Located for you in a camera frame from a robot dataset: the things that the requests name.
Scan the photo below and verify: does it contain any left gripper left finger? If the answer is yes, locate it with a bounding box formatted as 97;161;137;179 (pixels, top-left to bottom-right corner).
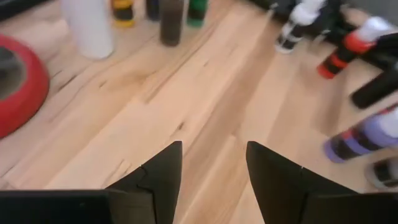
105;141;183;224

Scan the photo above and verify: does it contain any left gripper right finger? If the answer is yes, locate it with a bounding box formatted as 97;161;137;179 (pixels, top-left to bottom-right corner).
245;141;358;224

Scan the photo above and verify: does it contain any purple paint bottle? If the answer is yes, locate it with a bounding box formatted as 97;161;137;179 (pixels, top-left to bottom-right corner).
323;105;398;165

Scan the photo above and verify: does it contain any black paint bottle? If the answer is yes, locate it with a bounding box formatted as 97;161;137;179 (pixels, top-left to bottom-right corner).
350;70;398;110

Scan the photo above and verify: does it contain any tall white bottle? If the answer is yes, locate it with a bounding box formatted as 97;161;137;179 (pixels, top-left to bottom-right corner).
60;0;115;60

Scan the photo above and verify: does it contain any grey paint bottle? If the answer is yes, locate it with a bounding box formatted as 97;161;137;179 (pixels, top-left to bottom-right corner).
364;157;398;190

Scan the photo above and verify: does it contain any brown paint bottle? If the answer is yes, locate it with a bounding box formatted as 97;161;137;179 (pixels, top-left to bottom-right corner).
159;0;185;47

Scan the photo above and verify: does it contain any red paint bottle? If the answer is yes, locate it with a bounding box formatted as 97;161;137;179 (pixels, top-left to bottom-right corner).
316;16;394;80

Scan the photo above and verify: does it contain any yellow paint bottle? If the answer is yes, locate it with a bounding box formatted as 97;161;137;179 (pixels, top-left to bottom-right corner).
111;0;137;29

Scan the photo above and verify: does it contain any white paint bottle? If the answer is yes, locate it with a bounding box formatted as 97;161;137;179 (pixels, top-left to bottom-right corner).
274;0;328;55

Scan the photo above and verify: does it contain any blue paint bottle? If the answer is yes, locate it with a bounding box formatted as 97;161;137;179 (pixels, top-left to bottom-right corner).
145;0;162;22

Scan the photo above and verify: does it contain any small green paint bottle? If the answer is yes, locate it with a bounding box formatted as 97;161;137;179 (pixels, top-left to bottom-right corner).
186;0;209;28

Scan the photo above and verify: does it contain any red desk lamp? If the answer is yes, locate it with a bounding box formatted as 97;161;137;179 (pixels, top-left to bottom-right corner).
0;34;51;139

